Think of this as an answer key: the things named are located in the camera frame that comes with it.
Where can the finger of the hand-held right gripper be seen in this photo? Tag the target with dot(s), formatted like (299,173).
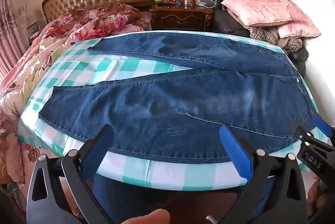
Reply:
(301,132)
(324,125)

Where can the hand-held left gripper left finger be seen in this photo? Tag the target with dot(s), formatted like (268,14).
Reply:
(100,145)

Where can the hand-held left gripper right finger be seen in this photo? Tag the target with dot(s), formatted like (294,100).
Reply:
(233,145)

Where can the blue denim pants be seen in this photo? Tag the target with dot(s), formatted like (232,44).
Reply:
(183,108)

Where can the person's right hand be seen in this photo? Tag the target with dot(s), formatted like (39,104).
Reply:
(315,197)

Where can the person's left hand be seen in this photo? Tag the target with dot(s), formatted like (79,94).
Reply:
(149,217)

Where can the person's left leg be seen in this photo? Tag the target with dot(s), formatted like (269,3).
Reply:
(130,197)

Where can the white plastic object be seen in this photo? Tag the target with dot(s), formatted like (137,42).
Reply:
(210,219)

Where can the green checkered tablecloth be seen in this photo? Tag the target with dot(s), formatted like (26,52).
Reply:
(117,69)

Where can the small pink pillow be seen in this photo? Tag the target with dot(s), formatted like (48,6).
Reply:
(298,30)

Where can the plaid blanket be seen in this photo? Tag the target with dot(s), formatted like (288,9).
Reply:
(264,35)

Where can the floral quilt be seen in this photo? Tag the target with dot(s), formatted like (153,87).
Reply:
(78,22)

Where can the large pink pillow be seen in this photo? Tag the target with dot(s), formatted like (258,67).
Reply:
(267,6)

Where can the dark wooden nightstand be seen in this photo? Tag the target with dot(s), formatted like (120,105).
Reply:
(180,19)

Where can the pink curtain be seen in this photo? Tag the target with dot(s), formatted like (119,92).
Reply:
(10,43)

